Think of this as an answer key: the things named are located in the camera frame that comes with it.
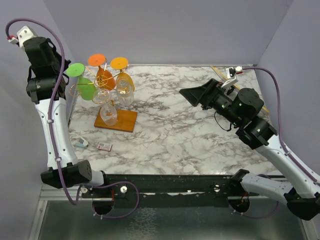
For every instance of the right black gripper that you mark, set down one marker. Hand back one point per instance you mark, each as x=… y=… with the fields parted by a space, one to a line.
x=199 y=94

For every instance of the clear stemmed glass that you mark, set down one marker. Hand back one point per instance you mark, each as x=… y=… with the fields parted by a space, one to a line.
x=124 y=91

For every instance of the yellow plastic wine glass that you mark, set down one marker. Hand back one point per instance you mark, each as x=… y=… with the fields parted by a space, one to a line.
x=121 y=64

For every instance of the clear wine glass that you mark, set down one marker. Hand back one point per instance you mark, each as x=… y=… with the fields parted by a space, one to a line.
x=108 y=112

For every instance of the orange plastic wine glass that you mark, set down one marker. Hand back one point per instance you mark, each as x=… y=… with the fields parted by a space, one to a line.
x=104 y=78

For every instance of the green plastic wine glass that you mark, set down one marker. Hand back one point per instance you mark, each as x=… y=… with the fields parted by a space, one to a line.
x=84 y=87

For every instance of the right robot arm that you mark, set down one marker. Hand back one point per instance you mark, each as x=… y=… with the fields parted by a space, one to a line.
x=301 y=193

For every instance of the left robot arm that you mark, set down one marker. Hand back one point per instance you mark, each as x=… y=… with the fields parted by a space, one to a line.
x=47 y=92

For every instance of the small whiteboard on stand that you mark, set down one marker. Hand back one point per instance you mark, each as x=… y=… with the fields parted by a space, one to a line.
x=247 y=79

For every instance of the small red white box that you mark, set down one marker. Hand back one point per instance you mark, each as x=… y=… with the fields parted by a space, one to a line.
x=104 y=146

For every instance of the small white blue object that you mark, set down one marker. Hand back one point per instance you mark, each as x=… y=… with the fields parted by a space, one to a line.
x=82 y=143

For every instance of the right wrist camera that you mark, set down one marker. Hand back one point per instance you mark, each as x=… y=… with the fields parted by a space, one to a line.
x=231 y=75

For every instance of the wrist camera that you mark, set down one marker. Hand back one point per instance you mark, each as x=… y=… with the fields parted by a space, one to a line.
x=231 y=75
x=24 y=34

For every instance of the gold wire glass rack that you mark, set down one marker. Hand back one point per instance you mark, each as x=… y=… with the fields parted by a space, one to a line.
x=98 y=88

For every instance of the black metal base rail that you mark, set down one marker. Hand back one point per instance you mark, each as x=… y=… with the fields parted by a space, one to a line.
x=131 y=191

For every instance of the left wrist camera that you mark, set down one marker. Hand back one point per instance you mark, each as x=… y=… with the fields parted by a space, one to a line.
x=24 y=34

